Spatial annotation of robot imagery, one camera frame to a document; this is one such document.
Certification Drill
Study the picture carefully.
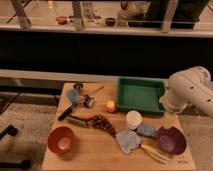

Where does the purple bowl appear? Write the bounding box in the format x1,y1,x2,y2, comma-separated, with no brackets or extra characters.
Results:
157,127,187,155

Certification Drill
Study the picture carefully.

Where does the green plastic tray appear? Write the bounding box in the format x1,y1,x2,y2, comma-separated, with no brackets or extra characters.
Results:
116,78,165,116

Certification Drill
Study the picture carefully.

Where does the white cup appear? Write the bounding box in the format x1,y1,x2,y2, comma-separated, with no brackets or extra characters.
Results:
126,110,142,130

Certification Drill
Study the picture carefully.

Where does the dark red grape bunch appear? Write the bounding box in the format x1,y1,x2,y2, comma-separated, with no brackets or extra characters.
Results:
90,115,116,137

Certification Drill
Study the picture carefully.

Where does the red background bowl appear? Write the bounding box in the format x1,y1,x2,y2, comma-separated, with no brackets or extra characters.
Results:
56,16,68,25

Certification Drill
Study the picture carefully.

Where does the red handled peeler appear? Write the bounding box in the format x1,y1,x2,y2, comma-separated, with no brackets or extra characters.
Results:
67,115,94,128

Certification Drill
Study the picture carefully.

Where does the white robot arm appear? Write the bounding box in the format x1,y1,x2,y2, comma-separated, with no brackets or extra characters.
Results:
159,66,213,129

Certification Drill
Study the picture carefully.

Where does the orange bowl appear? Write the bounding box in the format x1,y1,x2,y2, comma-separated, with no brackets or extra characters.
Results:
47,126,75,154

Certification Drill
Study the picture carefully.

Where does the small orange apple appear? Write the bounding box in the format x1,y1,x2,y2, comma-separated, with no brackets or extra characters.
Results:
106,100,116,113

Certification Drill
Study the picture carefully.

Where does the metal measuring cup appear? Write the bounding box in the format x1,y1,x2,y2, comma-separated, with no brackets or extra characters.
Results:
84,86,103,108

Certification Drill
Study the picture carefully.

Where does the light blue cloth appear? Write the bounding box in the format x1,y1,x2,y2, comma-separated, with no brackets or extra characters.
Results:
116,129,141,154

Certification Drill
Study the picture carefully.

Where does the dark background bowl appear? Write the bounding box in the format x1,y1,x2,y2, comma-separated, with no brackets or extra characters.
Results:
104,17,116,27

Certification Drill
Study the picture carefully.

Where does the small blue sponge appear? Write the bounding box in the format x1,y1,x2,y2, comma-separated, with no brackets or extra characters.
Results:
136,124,156,138

